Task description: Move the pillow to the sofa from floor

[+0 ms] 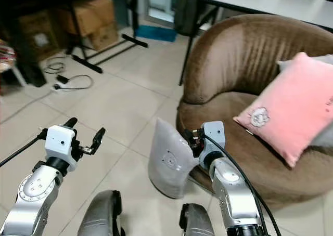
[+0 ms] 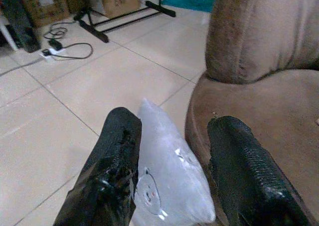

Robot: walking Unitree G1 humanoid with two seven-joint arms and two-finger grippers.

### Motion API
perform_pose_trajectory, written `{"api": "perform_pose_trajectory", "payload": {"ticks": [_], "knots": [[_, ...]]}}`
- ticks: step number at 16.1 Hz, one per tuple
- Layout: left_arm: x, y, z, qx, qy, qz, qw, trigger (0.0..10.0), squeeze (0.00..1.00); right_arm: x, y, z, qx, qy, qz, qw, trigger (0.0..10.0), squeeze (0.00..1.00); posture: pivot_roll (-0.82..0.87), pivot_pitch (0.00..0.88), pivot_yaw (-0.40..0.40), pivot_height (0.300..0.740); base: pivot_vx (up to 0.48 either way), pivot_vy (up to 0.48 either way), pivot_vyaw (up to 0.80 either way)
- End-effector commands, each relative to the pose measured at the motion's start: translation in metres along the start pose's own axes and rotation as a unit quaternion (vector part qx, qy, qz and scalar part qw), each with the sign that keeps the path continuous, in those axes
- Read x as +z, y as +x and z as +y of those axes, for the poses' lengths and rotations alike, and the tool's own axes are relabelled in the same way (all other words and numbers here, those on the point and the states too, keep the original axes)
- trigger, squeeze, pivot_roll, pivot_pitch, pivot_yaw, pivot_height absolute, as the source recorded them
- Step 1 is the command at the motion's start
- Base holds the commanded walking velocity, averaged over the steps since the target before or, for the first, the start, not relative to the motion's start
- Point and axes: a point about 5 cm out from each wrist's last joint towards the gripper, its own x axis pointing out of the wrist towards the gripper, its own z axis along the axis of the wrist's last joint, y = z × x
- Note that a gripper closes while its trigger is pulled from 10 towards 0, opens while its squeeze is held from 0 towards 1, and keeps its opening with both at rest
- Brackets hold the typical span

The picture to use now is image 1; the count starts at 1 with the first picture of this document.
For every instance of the large cardboard box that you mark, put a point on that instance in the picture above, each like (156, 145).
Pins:
(96, 20)

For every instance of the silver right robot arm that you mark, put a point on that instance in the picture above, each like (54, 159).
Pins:
(234, 194)

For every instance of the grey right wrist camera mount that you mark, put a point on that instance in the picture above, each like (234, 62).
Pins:
(212, 136)

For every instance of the grey robot left leg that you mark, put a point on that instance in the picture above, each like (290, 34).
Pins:
(101, 215)

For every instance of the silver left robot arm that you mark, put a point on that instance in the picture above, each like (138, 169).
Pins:
(31, 194)

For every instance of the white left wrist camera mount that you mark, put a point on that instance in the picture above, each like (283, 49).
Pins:
(60, 141)

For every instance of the small cardboard box with label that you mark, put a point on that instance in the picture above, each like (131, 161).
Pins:
(40, 36)

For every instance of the white stool with colourful bag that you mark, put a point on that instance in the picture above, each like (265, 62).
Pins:
(6, 59)

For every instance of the grey robot right leg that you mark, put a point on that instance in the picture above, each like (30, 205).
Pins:
(196, 223)

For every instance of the white table with black legs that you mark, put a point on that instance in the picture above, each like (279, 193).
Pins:
(265, 2)

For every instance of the brown round sofa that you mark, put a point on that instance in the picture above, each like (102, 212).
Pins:
(234, 59)

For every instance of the grey pillow with animal print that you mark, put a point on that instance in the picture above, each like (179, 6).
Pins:
(169, 163)

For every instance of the grey robot leg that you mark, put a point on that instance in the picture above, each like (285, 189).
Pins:
(196, 223)
(101, 215)

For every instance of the black metal stand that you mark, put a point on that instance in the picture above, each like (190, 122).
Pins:
(86, 59)

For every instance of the blue flat box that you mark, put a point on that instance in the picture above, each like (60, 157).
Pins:
(154, 33)

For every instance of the pink pillow with animal print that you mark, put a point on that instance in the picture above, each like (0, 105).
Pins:
(291, 111)

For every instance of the plain grey cushion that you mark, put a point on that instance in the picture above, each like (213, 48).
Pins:
(289, 63)

